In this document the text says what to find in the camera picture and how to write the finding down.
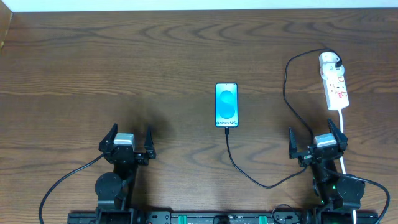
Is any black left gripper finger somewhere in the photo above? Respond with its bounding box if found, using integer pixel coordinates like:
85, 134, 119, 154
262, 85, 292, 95
144, 126, 155, 152
99, 123, 118, 148

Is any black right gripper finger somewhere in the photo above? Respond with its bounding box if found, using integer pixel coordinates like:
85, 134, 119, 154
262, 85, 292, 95
289, 128, 298, 159
328, 119, 348, 149

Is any blue Galaxy smartphone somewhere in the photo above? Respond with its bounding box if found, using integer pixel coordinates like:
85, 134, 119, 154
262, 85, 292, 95
215, 83, 239, 128

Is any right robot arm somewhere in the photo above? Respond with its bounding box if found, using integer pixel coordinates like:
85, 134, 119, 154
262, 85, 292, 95
289, 119, 365, 223

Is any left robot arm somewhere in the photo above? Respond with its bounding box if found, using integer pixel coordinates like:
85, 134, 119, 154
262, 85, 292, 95
95, 124, 156, 224

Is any white USB charger adapter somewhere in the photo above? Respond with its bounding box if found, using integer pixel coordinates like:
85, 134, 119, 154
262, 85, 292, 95
320, 63, 345, 80

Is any white power strip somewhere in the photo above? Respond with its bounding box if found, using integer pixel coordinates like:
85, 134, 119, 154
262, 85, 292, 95
318, 52, 350, 111

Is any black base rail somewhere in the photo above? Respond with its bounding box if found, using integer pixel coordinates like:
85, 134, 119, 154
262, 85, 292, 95
67, 210, 380, 224

